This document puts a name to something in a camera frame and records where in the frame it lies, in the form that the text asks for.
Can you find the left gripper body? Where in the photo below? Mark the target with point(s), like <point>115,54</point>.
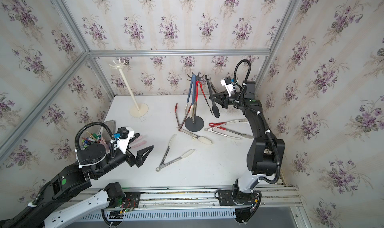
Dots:
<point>115,159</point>

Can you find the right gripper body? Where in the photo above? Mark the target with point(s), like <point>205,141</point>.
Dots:
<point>236,100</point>

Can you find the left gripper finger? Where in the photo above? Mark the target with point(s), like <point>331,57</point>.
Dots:
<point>142,155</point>
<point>134,138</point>

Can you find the black steel tongs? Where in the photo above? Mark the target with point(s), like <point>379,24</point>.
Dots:
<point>215,109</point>

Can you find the cream utensil rack stand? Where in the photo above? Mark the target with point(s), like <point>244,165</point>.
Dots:
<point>121,82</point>

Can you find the dark grey utensil rack stand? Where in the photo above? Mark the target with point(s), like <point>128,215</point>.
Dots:
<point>192,121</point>

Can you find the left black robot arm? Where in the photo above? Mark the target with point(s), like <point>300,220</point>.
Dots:
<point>93,162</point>

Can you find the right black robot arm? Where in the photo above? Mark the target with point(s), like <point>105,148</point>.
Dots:
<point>265,156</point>

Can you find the white tipped tongs at right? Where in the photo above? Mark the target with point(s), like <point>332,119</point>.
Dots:
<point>225,129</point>

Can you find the grey whiteboard eraser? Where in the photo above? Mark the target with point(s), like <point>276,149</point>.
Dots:
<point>111,124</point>

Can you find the pink cup of pens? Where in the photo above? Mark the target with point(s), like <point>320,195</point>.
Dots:
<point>88,138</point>

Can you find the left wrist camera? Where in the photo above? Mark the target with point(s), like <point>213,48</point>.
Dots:
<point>120,140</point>

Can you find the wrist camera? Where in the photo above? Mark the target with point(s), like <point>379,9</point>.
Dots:
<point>229,84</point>
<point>120,140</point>

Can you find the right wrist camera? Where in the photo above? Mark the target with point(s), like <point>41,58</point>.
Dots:
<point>229,84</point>

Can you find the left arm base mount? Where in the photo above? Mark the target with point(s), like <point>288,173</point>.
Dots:
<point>118,199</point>

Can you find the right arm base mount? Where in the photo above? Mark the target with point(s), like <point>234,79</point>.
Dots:
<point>235,197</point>

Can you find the aluminium front rail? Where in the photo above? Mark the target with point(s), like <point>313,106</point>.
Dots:
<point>211,197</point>

